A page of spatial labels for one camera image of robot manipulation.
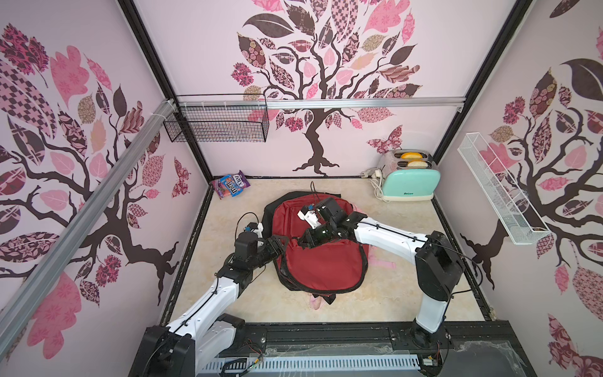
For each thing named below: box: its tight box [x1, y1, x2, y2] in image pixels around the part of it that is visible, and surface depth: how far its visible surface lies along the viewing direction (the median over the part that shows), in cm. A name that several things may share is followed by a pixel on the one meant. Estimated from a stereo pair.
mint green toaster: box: [380, 149, 442, 202], surface depth 105 cm
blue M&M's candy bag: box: [219, 174, 245, 198], surface depth 116 cm
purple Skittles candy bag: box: [232, 169, 251, 189], surface depth 120 cm
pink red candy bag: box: [211, 179, 231, 201], surface depth 116 cm
